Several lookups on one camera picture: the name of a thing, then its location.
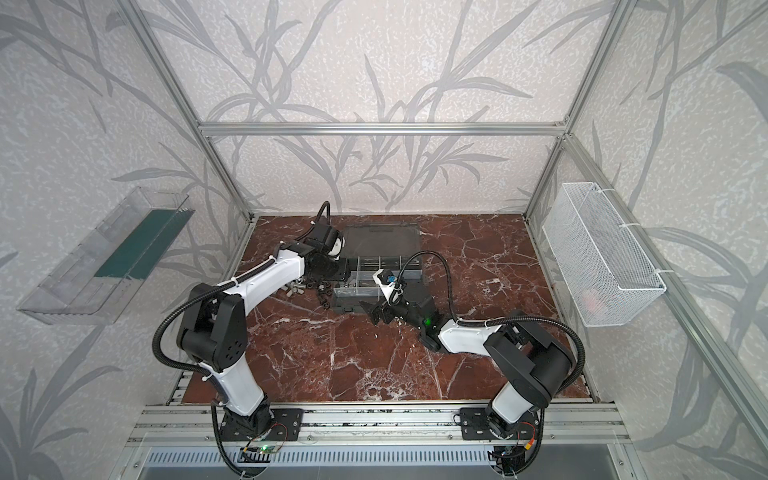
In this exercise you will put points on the pile of black nuts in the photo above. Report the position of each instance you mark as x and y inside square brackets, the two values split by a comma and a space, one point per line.
[324, 294]

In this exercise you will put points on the grey plastic compartment organizer box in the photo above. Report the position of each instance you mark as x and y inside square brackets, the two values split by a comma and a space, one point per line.
[369, 248]

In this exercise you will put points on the aluminium cage frame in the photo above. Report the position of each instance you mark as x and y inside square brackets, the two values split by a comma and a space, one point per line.
[733, 381]

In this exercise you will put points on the clear plastic wall bin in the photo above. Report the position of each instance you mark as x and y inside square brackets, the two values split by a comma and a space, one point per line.
[94, 283]

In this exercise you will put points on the white wire mesh basket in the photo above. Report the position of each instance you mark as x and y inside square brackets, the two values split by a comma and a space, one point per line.
[609, 276]

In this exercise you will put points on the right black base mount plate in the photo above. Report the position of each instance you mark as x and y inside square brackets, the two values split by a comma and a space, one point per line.
[474, 424]

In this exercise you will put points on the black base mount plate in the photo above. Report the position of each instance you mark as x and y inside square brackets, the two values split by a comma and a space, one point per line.
[474, 424]
[280, 424]

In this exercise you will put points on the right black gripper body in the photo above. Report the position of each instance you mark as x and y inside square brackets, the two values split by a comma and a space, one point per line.
[384, 308]

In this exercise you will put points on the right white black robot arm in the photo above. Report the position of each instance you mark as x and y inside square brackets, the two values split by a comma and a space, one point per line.
[538, 356]

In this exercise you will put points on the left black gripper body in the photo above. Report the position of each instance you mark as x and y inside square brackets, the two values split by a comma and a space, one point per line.
[324, 285]

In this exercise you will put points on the aluminium front rail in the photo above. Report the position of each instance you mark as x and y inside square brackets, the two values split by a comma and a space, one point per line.
[382, 423]

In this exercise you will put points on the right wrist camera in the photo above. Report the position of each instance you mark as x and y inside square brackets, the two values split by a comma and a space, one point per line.
[389, 284]

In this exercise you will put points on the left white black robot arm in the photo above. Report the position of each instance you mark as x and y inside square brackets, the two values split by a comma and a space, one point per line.
[208, 334]

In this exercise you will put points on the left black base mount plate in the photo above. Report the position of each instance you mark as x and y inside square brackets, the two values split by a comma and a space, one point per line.
[280, 424]

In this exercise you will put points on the green electronics board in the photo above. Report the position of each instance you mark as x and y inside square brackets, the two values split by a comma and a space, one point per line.
[258, 454]

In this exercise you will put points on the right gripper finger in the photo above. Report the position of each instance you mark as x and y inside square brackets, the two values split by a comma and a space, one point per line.
[374, 312]
[393, 314]

